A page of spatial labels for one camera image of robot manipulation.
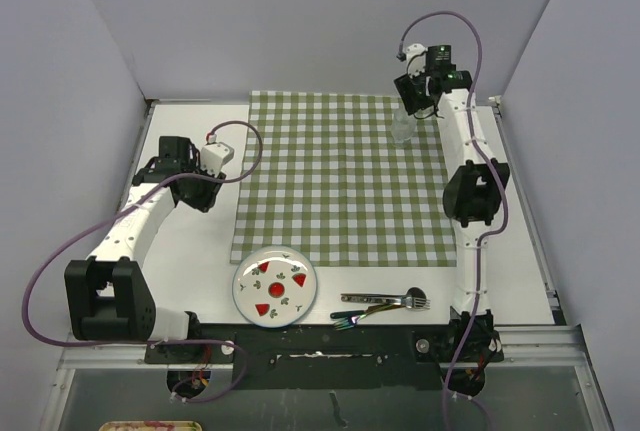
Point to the yellow rimmed tray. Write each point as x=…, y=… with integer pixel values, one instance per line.
x=151, y=425

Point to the clear drinking glass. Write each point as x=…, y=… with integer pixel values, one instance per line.
x=403, y=127

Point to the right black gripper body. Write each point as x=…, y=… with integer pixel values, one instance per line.
x=412, y=90

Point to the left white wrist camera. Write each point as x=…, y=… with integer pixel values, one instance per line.
x=214, y=155

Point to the white plate with strawberries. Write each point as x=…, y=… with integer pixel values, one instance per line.
x=274, y=287

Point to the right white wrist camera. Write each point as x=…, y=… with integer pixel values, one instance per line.
x=414, y=57

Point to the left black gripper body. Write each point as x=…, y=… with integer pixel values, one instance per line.
x=200, y=190

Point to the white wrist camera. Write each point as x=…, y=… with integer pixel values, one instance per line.
x=414, y=57
x=214, y=155

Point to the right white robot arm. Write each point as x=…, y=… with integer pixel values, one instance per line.
x=472, y=198

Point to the silver fork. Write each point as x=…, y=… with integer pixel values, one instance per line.
x=414, y=298

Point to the green white checkered tablecloth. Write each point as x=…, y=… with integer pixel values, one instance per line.
x=325, y=177

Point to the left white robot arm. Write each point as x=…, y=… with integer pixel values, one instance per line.
x=108, y=297

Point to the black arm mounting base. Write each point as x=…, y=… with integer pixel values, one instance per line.
x=315, y=357

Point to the iridescent rainbow fork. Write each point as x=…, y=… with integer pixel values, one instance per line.
x=344, y=320

